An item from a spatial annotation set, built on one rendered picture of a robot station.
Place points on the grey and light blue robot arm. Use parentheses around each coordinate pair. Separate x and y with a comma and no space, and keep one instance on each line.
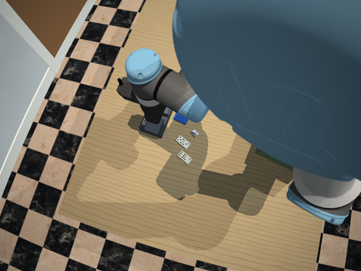
(285,74)

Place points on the dark grey three-compartment bin rack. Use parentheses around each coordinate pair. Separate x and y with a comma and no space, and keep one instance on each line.
(156,129)

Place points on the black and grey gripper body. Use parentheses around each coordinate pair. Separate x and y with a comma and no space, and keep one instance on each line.
(153,110)

